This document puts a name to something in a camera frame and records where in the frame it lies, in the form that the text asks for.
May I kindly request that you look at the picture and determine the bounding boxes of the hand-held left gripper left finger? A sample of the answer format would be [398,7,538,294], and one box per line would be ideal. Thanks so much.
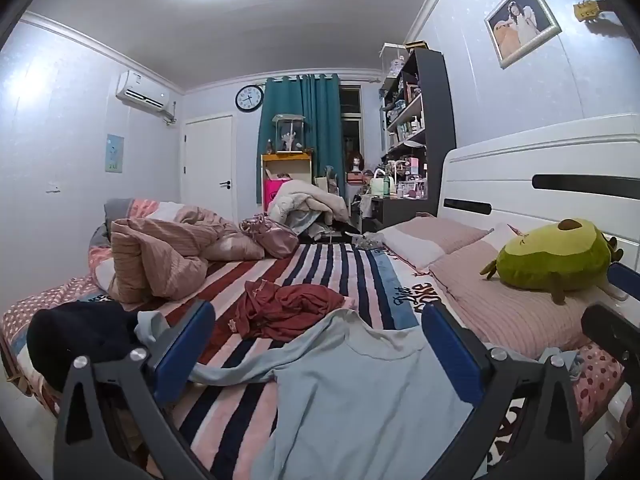
[52,300,217,480]

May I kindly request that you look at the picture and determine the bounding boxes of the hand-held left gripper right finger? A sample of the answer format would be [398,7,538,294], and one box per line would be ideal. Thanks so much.
[421,302,586,480]

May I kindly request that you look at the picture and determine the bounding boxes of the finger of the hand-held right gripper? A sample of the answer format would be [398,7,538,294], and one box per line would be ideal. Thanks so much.
[581,302,640,365]
[606,261,640,304]

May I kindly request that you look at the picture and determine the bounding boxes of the light blue shirt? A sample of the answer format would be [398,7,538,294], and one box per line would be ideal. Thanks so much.
[135,307,501,480]

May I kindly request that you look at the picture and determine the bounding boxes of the beige clothes pile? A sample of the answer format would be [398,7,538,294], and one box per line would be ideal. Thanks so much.
[267,179,349,235]

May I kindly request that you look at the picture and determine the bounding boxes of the large pink ribbed pillow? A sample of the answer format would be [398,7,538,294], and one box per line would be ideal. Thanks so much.
[429,237,603,353]

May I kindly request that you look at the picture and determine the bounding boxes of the green avocado plush toy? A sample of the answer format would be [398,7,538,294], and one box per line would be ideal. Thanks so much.
[480,218,624,306]

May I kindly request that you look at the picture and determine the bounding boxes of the pink ribbed quilt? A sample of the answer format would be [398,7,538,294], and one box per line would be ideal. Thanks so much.
[105,200,267,305]

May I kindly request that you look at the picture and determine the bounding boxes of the dark navy garment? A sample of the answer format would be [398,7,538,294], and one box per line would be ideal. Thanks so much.
[26,302,147,395]

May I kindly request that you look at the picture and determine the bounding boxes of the small pink ribbed pillow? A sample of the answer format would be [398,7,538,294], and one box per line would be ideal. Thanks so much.
[381,215,495,275]

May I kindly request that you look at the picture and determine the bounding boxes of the red garment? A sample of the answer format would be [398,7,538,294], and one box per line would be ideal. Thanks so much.
[232,280,352,342]

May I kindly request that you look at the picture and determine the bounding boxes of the pink satin bag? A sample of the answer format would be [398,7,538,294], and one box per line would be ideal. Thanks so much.
[239,212,301,260]

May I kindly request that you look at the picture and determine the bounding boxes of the dark desk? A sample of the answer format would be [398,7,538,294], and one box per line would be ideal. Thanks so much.
[357,194,442,234]

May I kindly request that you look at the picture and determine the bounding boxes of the striped star-print blanket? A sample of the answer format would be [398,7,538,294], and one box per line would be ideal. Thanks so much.
[0,197,632,480]

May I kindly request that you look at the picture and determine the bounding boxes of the white bed headboard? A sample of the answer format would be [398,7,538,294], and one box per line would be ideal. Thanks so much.
[440,115,640,273]

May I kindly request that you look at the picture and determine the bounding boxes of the bright pink box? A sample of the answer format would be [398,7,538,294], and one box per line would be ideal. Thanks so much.
[264,177,284,211]

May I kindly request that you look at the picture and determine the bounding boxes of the white door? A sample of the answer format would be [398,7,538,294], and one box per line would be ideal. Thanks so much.
[181,115,236,222]

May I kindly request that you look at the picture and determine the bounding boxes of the yellow shelf unit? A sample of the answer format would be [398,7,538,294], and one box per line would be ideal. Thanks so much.
[261,152,315,212]

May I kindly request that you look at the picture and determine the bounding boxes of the dark tall bookshelf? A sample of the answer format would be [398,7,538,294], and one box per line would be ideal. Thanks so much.
[379,47,457,226]

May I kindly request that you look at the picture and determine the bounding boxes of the glass display case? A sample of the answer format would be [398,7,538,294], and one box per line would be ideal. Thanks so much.
[272,114,306,154]

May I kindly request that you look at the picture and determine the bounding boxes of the window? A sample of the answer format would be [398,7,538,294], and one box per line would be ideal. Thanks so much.
[340,87,362,171]

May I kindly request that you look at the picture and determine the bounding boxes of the teal curtain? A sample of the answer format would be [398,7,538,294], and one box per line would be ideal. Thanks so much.
[256,74,344,206]

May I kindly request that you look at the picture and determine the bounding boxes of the white air conditioner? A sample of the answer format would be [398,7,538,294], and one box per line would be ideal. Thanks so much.
[116,71,177,124]

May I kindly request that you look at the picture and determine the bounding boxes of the yellow guitar headstock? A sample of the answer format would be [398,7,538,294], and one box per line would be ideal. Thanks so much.
[573,0,622,24]

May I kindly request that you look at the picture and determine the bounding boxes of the framed portrait picture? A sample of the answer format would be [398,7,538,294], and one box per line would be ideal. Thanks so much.
[484,0,562,69]

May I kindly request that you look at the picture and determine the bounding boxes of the clear acrylic box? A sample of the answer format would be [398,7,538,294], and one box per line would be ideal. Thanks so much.
[377,42,409,79]

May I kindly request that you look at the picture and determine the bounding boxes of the small pale blue wall poster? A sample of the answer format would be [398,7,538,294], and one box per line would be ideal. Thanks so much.
[105,134,125,174]

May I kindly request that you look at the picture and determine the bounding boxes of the round wall clock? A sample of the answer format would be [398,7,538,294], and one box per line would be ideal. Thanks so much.
[235,85,264,112]

